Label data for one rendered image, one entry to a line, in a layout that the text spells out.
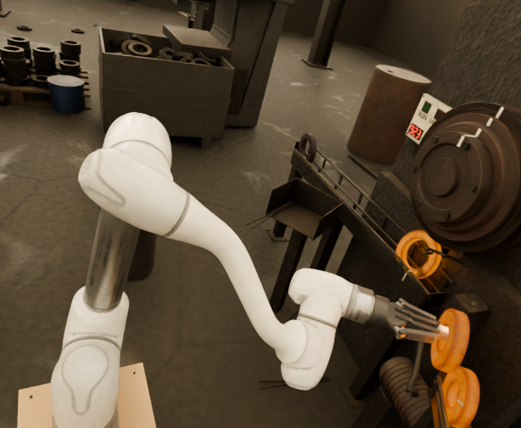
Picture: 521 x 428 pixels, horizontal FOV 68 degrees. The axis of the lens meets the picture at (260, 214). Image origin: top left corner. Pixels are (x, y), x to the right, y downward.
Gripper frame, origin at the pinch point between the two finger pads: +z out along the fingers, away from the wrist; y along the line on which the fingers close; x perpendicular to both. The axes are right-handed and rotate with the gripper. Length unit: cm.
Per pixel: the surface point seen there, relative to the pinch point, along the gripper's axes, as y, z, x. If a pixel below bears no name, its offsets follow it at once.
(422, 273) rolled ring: -46.2, 0.9, -16.2
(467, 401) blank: 5.7, 8.8, -13.8
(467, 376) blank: -0.2, 8.9, -11.5
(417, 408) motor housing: -6.4, 5.8, -37.8
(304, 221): -73, -48, -26
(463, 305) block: -27.0, 10.6, -9.9
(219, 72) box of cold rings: -228, -158, -9
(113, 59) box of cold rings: -177, -222, -6
